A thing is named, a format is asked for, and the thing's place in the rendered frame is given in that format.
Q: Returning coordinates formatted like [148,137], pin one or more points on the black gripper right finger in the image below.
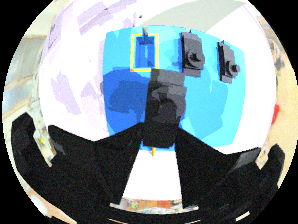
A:
[202,168]

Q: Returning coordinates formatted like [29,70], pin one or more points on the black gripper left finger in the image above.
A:
[110,159]

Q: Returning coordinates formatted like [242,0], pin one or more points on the black micro servo with orange cable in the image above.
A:
[164,108]

